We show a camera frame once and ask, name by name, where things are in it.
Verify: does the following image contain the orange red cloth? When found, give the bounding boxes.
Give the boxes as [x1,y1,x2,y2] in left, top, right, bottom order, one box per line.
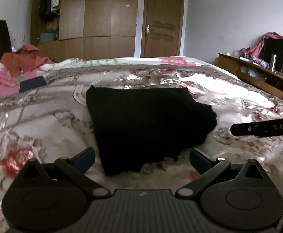
[0,45,53,77]

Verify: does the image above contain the grey box in wardrobe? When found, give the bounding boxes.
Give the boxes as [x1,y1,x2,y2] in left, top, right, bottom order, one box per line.
[39,28,57,43]

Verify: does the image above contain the black phone on bed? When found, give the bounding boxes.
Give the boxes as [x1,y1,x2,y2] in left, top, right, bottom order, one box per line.
[19,76,47,93]

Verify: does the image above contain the pink floral bed sheet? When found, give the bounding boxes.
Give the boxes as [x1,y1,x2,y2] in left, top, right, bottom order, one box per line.
[0,56,198,97]

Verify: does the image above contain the floral satin bedspread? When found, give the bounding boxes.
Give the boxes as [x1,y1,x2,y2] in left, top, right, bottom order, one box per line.
[0,65,283,232]

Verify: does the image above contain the brown wooden wardrobe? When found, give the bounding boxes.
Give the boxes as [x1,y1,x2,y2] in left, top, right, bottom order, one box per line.
[30,0,138,62]

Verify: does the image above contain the television under pink cover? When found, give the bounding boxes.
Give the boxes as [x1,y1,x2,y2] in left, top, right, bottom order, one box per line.
[238,32,283,74]

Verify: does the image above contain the metal cup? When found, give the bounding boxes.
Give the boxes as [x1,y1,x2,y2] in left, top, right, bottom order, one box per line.
[269,54,276,72]

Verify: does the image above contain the low wooden tv cabinet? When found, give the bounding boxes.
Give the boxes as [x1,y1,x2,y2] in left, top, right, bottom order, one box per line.
[216,54,283,100]

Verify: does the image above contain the black pants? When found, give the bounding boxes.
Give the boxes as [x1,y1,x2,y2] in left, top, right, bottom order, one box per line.
[86,86,217,177]

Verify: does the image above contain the brown wooden door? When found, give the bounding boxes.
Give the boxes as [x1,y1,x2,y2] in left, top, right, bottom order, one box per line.
[141,0,184,57]

